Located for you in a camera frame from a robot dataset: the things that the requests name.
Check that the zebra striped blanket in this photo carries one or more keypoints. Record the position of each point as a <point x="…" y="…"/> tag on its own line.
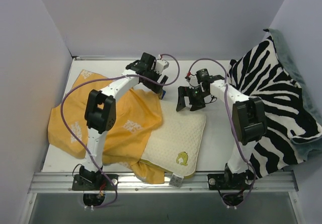
<point x="293" y="130"/>

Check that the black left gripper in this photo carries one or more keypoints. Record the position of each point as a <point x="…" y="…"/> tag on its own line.
<point x="153" y="80"/>

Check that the cream quilted pillow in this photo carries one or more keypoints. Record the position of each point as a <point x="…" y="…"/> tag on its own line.
<point x="174" y="146"/>

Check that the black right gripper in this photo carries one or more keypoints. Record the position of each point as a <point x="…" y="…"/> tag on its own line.
<point x="190" y="97"/>

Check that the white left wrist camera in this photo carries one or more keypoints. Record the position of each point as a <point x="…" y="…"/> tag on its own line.
<point x="160" y="65"/>

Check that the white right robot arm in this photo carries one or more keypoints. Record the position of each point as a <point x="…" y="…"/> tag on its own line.
<point x="246" y="115"/>

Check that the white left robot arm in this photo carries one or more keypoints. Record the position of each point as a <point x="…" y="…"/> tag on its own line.
<point x="100" y="113"/>

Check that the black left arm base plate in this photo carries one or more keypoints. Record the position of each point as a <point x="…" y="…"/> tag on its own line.
<point x="82" y="184"/>

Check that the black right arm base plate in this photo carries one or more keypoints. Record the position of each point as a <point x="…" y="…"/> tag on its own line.
<point x="218" y="181"/>

